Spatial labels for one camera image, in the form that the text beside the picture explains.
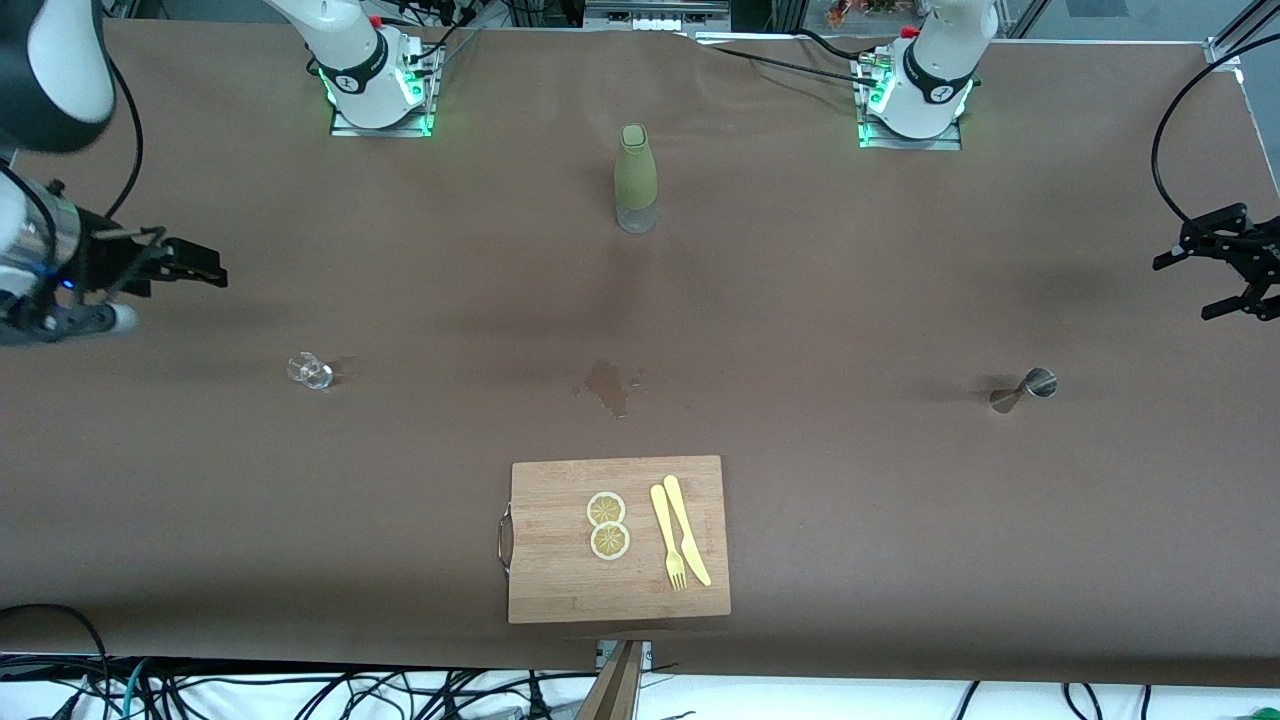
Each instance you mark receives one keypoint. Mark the grey power strip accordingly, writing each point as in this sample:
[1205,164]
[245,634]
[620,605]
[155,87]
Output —
[655,15]

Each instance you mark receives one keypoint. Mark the wooden cutting board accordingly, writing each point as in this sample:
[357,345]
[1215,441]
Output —
[560,580]

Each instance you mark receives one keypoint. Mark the aluminium frame profile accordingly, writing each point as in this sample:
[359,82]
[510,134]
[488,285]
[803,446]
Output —
[118,8]
[1240,35]

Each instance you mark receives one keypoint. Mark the yellow plastic fork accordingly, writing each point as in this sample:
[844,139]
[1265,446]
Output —
[664,525]

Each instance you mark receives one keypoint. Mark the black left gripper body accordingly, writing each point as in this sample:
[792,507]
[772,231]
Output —
[1262,247]

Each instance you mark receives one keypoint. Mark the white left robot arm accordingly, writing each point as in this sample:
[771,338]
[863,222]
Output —
[940,60]

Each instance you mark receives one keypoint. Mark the brown table cover sheet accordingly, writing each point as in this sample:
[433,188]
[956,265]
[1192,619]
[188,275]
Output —
[300,500]

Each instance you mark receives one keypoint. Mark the steel jigger measuring cup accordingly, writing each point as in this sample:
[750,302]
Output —
[1030,388]

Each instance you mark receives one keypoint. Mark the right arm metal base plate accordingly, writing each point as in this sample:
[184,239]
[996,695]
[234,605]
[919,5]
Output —
[345,130]

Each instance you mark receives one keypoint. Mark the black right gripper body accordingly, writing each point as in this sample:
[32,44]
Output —
[103,262]

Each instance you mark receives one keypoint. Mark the wooden post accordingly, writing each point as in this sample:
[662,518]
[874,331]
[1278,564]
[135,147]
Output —
[612,695]

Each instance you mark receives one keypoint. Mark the spilled liquid puddle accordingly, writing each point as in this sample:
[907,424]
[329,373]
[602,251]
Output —
[608,385]

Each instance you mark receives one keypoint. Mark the small metal bracket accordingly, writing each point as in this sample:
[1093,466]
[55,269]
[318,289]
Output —
[645,652]

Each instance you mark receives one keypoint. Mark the clear glass shaker cup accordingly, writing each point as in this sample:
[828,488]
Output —
[312,372]

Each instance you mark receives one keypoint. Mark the yellow lemon slice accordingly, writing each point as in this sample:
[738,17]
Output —
[610,541]
[606,509]

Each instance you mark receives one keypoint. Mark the green sleeved glass bottle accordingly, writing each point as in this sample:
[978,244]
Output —
[635,170]

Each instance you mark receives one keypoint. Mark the yellow plastic knife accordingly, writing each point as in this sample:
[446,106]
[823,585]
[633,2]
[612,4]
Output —
[688,530]

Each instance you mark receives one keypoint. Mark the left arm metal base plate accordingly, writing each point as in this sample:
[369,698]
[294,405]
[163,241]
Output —
[950,143]

